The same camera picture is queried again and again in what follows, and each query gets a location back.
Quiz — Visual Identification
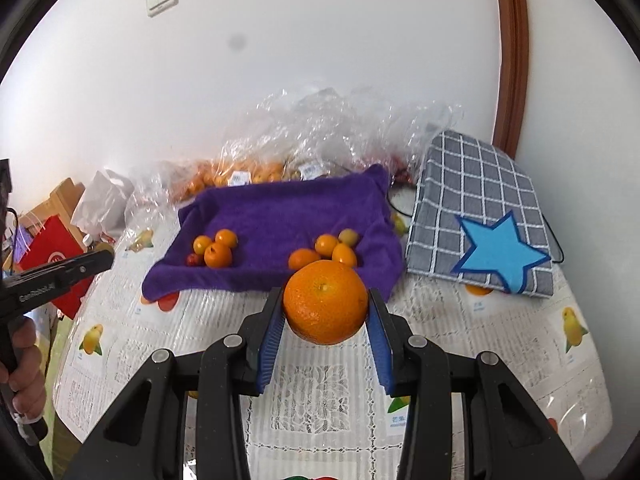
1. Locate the large orange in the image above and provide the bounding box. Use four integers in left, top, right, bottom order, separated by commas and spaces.
283, 260, 369, 346

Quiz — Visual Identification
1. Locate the small orange pair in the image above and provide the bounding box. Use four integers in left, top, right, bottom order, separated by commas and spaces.
314, 234, 340, 259

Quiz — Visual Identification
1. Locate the person's left hand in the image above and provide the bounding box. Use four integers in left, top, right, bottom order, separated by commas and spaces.
1, 318, 47, 419

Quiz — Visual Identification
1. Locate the red paper bag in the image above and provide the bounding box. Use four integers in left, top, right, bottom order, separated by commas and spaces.
18, 216, 93, 318

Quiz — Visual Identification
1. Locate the white plastic bag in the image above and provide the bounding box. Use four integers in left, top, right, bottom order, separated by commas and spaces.
70, 169, 134, 240

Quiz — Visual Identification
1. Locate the small red fruit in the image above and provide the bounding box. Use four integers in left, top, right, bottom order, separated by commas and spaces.
186, 252, 204, 266

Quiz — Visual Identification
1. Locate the clear bag of oranges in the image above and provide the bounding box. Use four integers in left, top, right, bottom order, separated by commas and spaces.
129, 156, 300, 206

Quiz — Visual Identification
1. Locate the purple towel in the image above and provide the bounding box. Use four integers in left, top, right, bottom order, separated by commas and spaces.
141, 165, 404, 301

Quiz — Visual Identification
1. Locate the grey checked star cushion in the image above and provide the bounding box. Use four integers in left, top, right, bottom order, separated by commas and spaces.
406, 131, 553, 297

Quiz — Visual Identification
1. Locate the yellow-green loquat fruit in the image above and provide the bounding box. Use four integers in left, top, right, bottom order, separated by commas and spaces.
338, 229, 360, 247

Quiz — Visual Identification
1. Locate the crumpled clear plastic bag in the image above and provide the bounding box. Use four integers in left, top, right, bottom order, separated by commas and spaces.
219, 87, 463, 184

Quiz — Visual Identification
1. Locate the brown wooden door frame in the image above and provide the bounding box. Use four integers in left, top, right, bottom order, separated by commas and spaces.
492, 0, 529, 158

